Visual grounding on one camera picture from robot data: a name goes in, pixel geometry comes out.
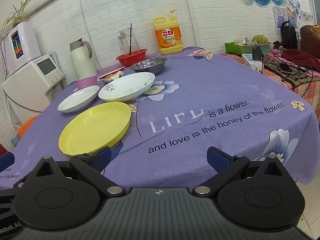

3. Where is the yellow detergent bottle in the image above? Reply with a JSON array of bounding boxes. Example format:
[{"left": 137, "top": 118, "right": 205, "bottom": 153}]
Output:
[{"left": 153, "top": 10, "right": 184, "bottom": 56}]

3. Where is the metal hose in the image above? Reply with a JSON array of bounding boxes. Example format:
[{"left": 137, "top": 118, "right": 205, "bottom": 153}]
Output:
[{"left": 0, "top": 39, "right": 9, "bottom": 78}]

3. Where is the red patterned white bowl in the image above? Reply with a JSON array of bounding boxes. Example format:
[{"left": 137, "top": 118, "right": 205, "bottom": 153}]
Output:
[{"left": 97, "top": 66, "right": 126, "bottom": 84}]

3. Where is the white thermos jug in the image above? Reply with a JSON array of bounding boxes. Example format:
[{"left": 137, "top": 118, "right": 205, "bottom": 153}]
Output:
[{"left": 69, "top": 38, "right": 97, "bottom": 80}]

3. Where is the yellow loofah sponge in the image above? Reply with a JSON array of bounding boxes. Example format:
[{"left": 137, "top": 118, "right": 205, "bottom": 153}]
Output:
[{"left": 252, "top": 34, "right": 269, "bottom": 44}]

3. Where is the stainless steel bowl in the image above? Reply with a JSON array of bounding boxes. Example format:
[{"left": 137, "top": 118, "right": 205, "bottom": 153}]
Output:
[{"left": 130, "top": 56, "right": 168, "bottom": 75}]

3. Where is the black cable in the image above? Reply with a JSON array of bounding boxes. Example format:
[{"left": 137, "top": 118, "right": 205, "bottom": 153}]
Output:
[{"left": 282, "top": 65, "right": 320, "bottom": 98}]

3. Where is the plaid cloth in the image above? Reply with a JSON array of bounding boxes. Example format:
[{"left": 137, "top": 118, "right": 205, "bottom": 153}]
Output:
[{"left": 220, "top": 52, "right": 320, "bottom": 121}]

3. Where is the purple floral tablecloth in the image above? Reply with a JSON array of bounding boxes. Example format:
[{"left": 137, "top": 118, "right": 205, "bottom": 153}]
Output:
[{"left": 0, "top": 45, "right": 320, "bottom": 193}]

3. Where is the dark red knitted cloth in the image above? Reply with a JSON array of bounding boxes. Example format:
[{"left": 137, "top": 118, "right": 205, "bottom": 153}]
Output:
[{"left": 281, "top": 49, "right": 320, "bottom": 67}]

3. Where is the purple plastic bowl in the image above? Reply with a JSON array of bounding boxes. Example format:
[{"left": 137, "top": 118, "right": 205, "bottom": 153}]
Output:
[{"left": 75, "top": 76, "right": 98, "bottom": 90}]

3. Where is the wall picture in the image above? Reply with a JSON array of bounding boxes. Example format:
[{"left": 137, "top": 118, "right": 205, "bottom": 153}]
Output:
[{"left": 274, "top": 6, "right": 288, "bottom": 28}]

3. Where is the red plastic basket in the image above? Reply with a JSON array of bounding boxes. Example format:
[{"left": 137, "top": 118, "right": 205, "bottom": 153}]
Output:
[{"left": 116, "top": 49, "right": 148, "bottom": 67}]

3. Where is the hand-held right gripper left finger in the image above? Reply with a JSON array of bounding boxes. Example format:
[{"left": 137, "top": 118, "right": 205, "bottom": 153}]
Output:
[{"left": 32, "top": 146, "right": 126, "bottom": 197}]

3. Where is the green box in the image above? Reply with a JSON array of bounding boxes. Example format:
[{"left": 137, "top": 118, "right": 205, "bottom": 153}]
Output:
[{"left": 225, "top": 42, "right": 274, "bottom": 54}]

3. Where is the yellow plastic plate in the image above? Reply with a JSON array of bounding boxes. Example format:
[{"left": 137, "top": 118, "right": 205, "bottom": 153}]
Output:
[{"left": 58, "top": 101, "right": 132, "bottom": 156}]

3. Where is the white water purifier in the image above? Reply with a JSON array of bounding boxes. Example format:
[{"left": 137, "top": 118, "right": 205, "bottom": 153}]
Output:
[{"left": 0, "top": 21, "right": 41, "bottom": 77}]

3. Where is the orange plastic stool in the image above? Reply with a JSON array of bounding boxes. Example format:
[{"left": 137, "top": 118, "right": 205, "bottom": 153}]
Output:
[{"left": 17, "top": 114, "right": 40, "bottom": 138}]

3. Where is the green potted plant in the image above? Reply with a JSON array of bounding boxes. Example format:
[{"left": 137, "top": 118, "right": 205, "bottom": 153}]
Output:
[{"left": 1, "top": 0, "right": 35, "bottom": 30}]

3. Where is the brown patterned cloth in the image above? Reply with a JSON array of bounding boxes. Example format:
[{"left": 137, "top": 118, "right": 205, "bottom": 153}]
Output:
[{"left": 262, "top": 52, "right": 320, "bottom": 88}]

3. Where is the glass pitcher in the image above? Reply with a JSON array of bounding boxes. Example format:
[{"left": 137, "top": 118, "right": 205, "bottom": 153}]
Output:
[{"left": 118, "top": 29, "right": 140, "bottom": 55}]

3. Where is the black speaker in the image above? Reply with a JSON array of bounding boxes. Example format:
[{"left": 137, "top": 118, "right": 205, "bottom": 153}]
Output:
[{"left": 280, "top": 21, "right": 298, "bottom": 50}]

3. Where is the brown cushion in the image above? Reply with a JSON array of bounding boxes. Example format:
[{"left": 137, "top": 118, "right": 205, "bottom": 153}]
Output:
[{"left": 300, "top": 24, "right": 320, "bottom": 52}]

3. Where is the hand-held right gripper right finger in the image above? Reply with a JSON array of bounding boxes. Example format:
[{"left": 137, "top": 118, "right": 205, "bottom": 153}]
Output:
[{"left": 194, "top": 146, "right": 288, "bottom": 197}]

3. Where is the white floral plate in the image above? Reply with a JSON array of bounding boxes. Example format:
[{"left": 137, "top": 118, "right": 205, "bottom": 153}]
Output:
[{"left": 98, "top": 72, "right": 156, "bottom": 102}]

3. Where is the white appliance with screen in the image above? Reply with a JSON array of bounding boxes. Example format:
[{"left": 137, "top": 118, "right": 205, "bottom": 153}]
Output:
[{"left": 2, "top": 54, "right": 65, "bottom": 120}]

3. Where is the smartphone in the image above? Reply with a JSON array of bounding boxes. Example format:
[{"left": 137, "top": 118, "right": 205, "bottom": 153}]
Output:
[{"left": 277, "top": 62, "right": 294, "bottom": 74}]

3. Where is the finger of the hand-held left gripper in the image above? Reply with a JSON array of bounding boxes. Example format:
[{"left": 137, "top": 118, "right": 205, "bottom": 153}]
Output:
[{"left": 0, "top": 152, "right": 15, "bottom": 172}]

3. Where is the black power adapter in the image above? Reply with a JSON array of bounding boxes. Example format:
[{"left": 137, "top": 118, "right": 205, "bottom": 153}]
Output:
[{"left": 252, "top": 46, "right": 262, "bottom": 62}]

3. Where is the grey-blue container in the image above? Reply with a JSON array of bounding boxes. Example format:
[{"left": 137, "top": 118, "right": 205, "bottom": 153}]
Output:
[{"left": 11, "top": 132, "right": 22, "bottom": 148}]

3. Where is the plain white deep plate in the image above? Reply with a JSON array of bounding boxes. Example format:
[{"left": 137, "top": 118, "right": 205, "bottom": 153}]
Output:
[{"left": 57, "top": 85, "right": 100, "bottom": 113}]

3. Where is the white power strip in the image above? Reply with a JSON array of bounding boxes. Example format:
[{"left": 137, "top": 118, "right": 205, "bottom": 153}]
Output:
[{"left": 242, "top": 53, "right": 265, "bottom": 72}]

